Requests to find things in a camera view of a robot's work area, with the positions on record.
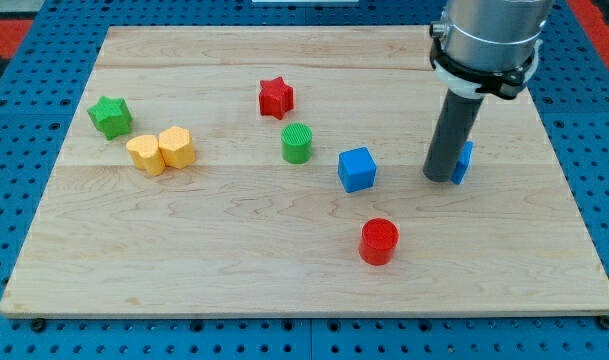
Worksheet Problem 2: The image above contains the green cylinder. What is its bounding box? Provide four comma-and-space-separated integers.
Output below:
281, 123, 312, 164

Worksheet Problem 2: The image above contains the blue triangle block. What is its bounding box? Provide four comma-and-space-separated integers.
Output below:
451, 141, 474, 185

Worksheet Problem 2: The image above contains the yellow hexagon block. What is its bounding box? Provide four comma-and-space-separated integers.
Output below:
158, 126, 196, 169

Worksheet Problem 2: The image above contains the green star block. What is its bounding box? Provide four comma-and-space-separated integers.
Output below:
87, 96, 132, 140

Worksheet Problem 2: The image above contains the red star block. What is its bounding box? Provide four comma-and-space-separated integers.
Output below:
258, 77, 294, 120

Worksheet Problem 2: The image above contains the wooden board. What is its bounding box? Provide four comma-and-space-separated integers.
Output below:
0, 26, 609, 319

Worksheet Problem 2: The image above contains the yellow heart block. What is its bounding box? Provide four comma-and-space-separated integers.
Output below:
126, 135, 166, 176

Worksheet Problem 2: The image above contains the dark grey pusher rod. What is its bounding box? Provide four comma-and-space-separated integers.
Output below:
423, 90, 483, 183

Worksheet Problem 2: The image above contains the blue cube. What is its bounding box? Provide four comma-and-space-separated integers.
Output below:
338, 147, 377, 193

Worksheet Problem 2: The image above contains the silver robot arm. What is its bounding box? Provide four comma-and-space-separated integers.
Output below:
429, 0, 554, 100

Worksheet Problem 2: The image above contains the red cylinder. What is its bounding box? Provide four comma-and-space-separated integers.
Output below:
358, 218, 399, 266

